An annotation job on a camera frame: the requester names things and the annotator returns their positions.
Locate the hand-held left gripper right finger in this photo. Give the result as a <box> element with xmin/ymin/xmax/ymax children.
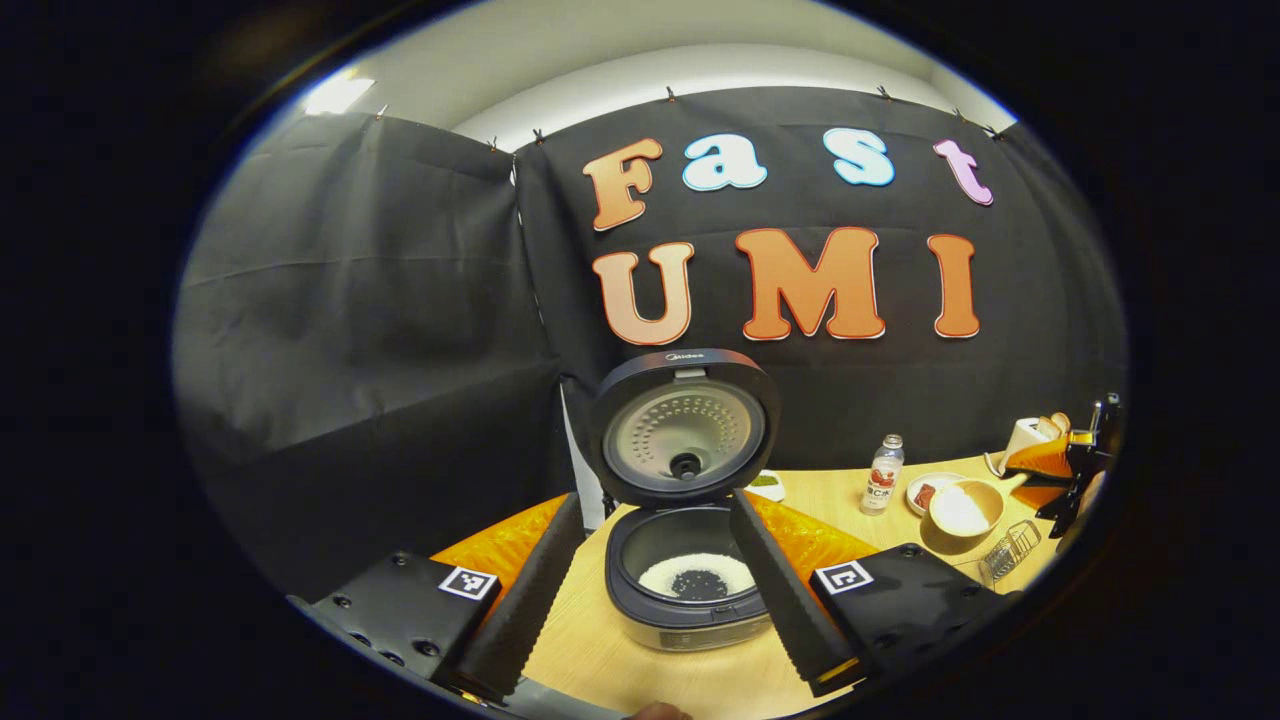
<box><xmin>730</xmin><ymin>490</ymin><xmax>1025</xmax><ymax>700</ymax></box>

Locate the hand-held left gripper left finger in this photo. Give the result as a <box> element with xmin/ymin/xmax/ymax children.
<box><xmin>286</xmin><ymin>491</ymin><xmax>587</xmax><ymax>704</ymax></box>

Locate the wooden spoon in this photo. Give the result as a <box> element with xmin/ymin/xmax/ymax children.
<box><xmin>928</xmin><ymin>465</ymin><xmax>1061</xmax><ymax>541</ymax></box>

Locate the metal wire chopstick holder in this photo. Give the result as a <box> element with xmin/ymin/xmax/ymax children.
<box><xmin>978</xmin><ymin>520</ymin><xmax>1043</xmax><ymax>584</ymax></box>

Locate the white rice portion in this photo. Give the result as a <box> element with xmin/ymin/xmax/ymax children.
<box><xmin>935</xmin><ymin>485</ymin><xmax>991</xmax><ymax>536</ymax></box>

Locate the black and silver rice cooker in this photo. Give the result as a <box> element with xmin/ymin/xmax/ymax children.
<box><xmin>590</xmin><ymin>347</ymin><xmax>781</xmax><ymax>653</ymax></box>

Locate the white rice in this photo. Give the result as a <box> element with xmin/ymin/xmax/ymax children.
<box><xmin>638</xmin><ymin>553</ymin><xmax>757</xmax><ymax>602</ymax></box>

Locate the white toaster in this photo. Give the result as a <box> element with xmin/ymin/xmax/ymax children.
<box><xmin>1003</xmin><ymin>417</ymin><xmax>1061</xmax><ymax>471</ymax></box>

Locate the dark beans heap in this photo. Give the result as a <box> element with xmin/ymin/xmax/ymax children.
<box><xmin>672</xmin><ymin>568</ymin><xmax>731</xmax><ymax>601</ymax></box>

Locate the white oval plate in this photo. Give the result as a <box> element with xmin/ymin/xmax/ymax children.
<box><xmin>905</xmin><ymin>472</ymin><xmax>966</xmax><ymax>517</ymax></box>

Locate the clear drink bottle red label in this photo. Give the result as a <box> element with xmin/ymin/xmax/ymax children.
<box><xmin>860</xmin><ymin>434</ymin><xmax>906</xmax><ymax>517</ymax></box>

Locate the ceiling light panel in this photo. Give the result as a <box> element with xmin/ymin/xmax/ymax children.
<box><xmin>300</xmin><ymin>72</ymin><xmax>377</xmax><ymax>117</ymax></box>

